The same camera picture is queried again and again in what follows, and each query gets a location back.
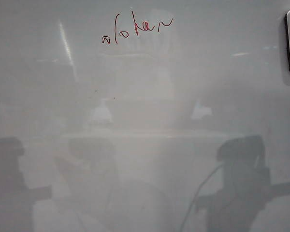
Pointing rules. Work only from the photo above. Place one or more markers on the white glossy whiteboard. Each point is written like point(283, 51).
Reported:
point(145, 116)

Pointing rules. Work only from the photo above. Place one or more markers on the red marker writing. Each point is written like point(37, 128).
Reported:
point(115, 33)

